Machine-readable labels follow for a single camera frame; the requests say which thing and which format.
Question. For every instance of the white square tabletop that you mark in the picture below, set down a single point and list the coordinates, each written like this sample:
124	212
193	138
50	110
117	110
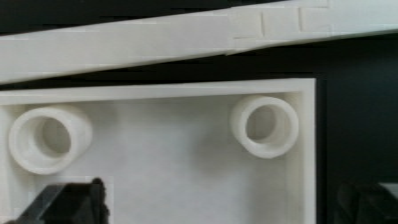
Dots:
199	148

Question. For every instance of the white U-shaped obstacle fence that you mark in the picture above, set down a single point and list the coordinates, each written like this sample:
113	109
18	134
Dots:
145	41

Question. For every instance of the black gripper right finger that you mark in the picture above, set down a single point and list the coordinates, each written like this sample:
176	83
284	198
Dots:
366	203

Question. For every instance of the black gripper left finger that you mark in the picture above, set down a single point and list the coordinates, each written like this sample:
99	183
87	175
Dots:
67	204

